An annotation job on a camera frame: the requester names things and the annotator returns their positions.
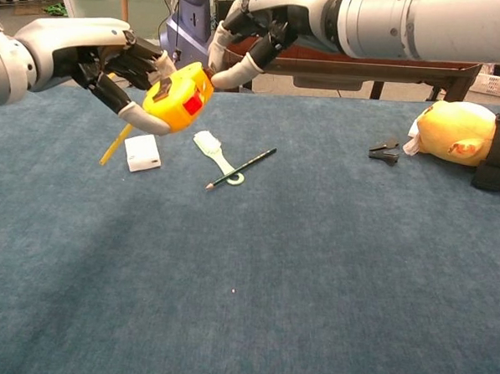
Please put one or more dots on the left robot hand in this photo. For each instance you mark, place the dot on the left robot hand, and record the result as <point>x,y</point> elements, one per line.
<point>73,39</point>

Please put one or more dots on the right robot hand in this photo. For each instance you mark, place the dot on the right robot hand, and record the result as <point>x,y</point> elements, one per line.
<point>309,10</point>

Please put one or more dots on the white rectangular box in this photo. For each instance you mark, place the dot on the white rectangular box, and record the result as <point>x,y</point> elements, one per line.
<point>142,154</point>

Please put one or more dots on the wooden post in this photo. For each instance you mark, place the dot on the wooden post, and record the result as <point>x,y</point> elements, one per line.
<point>125,0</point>

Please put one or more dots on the blue table cloth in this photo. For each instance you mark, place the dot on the blue table cloth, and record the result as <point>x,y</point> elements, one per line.
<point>270,280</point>

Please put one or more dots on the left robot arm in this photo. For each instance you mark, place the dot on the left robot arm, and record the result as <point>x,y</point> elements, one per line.
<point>6,69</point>

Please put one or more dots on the dark green pencil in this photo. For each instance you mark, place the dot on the dark green pencil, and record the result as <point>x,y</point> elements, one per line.
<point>251,162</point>

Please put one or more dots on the yellow plush toy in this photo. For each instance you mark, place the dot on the yellow plush toy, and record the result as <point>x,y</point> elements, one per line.
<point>454,130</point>

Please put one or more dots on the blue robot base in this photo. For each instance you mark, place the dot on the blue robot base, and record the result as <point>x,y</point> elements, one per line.
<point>191,25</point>

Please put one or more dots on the yellow tape measure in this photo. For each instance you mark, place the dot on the yellow tape measure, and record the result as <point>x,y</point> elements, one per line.
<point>174,103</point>

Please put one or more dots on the light green brush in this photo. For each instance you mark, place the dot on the light green brush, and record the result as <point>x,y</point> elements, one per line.
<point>206,145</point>

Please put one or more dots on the black clip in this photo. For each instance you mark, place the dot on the black clip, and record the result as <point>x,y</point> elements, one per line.
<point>386,154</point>

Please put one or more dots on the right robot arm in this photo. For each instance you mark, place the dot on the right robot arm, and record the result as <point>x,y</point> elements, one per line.
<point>430,24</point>

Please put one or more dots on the brown wooden table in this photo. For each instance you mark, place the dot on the brown wooden table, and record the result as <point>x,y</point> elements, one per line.
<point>365,69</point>

